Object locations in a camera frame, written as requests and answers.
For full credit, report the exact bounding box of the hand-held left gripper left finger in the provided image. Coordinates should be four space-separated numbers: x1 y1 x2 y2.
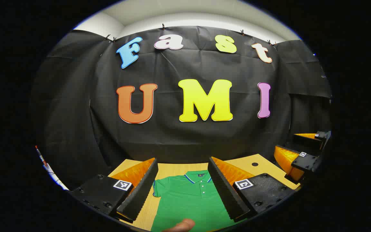
71 157 159 223

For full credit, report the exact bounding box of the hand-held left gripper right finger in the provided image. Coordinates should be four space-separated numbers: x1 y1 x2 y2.
207 157 297 223

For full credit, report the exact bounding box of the green T-shirt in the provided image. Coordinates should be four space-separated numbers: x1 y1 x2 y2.
150 170 247 232

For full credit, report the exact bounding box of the black backdrop cloth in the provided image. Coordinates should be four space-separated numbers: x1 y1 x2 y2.
31 26 332 190

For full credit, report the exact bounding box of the white side desk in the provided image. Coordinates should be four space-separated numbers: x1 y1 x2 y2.
35 145 70 191

